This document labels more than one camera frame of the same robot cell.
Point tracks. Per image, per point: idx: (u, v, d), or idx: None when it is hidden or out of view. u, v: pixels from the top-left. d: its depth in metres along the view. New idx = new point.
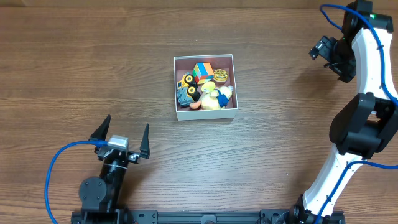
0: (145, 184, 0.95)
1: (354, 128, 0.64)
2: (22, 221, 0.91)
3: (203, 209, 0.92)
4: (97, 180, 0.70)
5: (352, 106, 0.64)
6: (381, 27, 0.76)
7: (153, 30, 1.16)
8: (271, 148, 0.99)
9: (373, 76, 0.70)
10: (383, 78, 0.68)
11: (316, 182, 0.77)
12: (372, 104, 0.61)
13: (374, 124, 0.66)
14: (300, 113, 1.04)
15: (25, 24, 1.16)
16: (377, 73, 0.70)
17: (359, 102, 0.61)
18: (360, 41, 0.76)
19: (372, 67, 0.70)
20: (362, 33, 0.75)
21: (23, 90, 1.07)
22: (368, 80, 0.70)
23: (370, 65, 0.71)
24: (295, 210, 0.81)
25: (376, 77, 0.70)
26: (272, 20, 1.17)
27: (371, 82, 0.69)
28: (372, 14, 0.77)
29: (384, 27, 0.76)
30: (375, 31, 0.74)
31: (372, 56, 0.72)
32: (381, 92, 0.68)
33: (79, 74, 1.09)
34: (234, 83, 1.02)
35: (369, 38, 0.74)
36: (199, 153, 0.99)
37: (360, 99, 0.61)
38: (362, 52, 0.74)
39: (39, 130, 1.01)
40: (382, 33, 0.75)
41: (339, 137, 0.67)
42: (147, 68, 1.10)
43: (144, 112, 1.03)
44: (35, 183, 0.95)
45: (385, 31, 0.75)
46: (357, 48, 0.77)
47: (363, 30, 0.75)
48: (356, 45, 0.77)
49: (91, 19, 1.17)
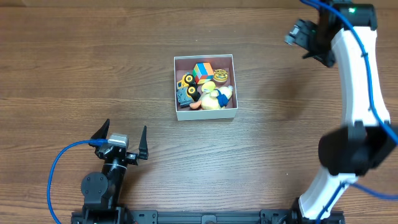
0: (145, 184, 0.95)
1: (346, 158, 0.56)
2: (23, 221, 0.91)
3: (203, 208, 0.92)
4: (99, 174, 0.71)
5: (340, 138, 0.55)
6: (362, 25, 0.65)
7: (153, 30, 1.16)
8: (271, 148, 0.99)
9: (359, 95, 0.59)
10: (371, 99, 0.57)
11: (312, 190, 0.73)
12: (361, 137, 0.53)
13: (370, 143, 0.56)
14: (300, 112, 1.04)
15: (25, 24, 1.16)
16: (364, 98, 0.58)
17: (348, 136, 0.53)
18: (342, 50, 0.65)
19: (357, 83, 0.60)
20: (344, 42, 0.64)
21: (23, 90, 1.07)
22: (354, 101, 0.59)
23: (354, 84, 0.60)
24: (292, 214, 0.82)
25: (364, 96, 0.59)
26: (273, 20, 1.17)
27: (357, 102, 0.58)
28: (352, 7, 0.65)
29: (365, 23, 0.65)
30: (357, 34, 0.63)
31: (357, 71, 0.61)
32: (370, 116, 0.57)
33: (79, 74, 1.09)
34: (234, 83, 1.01)
35: (354, 48, 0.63)
36: (199, 153, 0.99)
37: (350, 133, 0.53)
38: (346, 63, 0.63)
39: (38, 130, 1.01)
40: (365, 34, 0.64)
41: (331, 162, 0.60)
42: (147, 68, 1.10)
43: (144, 112, 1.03)
44: (35, 183, 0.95)
45: (366, 30, 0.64)
46: (337, 57, 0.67)
47: (345, 36, 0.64)
48: (339, 51, 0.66)
49: (91, 19, 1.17)
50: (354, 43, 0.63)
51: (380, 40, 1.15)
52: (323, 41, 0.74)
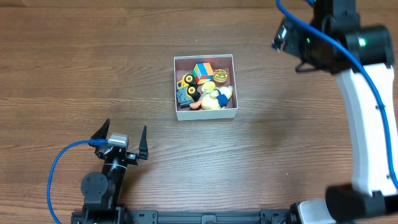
0: (145, 183, 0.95)
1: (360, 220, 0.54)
2: (23, 221, 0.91)
3: (203, 208, 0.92)
4: (99, 174, 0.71)
5: (356, 207, 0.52)
6: (375, 61, 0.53)
7: (153, 30, 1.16)
8: (271, 148, 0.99)
9: (377, 157, 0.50)
10: (391, 165, 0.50)
11: (313, 214, 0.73)
12: (381, 210, 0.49)
13: None
14: (300, 113, 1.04)
15: (25, 24, 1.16)
16: (382, 160, 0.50)
17: (366, 211, 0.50)
18: (349, 92, 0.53)
19: (373, 141, 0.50)
20: (354, 86, 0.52)
21: (23, 90, 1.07)
22: (370, 165, 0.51)
23: (370, 147, 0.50)
24: (291, 216, 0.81)
25: (382, 158, 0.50)
26: (273, 20, 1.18)
27: (375, 168, 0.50)
28: (361, 37, 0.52)
29: (379, 61, 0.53)
30: (370, 76, 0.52)
31: (372, 130, 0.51)
32: (389, 183, 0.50)
33: (79, 74, 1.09)
34: (234, 83, 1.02)
35: (366, 97, 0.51)
36: (199, 153, 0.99)
37: (368, 208, 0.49)
38: (356, 110, 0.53)
39: (38, 130, 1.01)
40: (380, 75, 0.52)
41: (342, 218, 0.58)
42: (147, 68, 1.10)
43: (144, 112, 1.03)
44: (35, 183, 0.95)
45: (383, 71, 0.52)
46: (343, 94, 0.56)
47: (353, 79, 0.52)
48: (344, 91, 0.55)
49: (91, 19, 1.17)
50: (365, 88, 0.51)
51: None
52: (318, 58, 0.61)
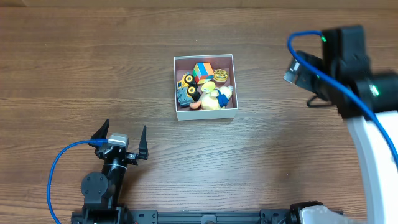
0: (145, 183, 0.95)
1: None
2: (23, 221, 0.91)
3: (203, 208, 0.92)
4: (99, 174, 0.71)
5: None
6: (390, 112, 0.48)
7: (153, 30, 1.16)
8: (271, 148, 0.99)
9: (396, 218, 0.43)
10: None
11: None
12: None
13: None
14: (300, 113, 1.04)
15: (25, 24, 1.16)
16: None
17: None
18: (362, 142, 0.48)
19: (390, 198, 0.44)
20: (367, 137, 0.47)
21: (23, 90, 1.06)
22: None
23: (388, 208, 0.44)
24: (292, 216, 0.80)
25: None
26: (273, 20, 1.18)
27: None
28: (373, 85, 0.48)
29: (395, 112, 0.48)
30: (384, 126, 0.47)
31: (389, 188, 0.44)
32: None
33: (79, 74, 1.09)
34: (234, 83, 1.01)
35: (380, 150, 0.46)
36: (199, 153, 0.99)
37: None
38: (369, 164, 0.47)
39: (38, 129, 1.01)
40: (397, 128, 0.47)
41: None
42: (147, 68, 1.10)
43: (144, 112, 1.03)
44: (35, 183, 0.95)
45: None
46: (356, 147, 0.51)
47: (366, 129, 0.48)
48: (357, 143, 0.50)
49: (91, 19, 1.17)
50: (381, 140, 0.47)
51: (380, 40, 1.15)
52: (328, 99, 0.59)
